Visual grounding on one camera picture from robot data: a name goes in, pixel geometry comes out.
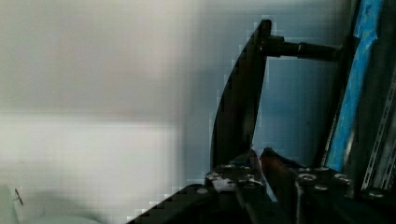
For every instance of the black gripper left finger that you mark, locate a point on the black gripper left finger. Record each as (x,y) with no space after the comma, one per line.
(244,170)

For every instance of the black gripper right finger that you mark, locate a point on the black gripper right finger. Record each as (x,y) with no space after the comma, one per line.
(309,195)

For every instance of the black toaster oven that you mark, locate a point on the black toaster oven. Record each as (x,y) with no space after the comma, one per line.
(308,80)

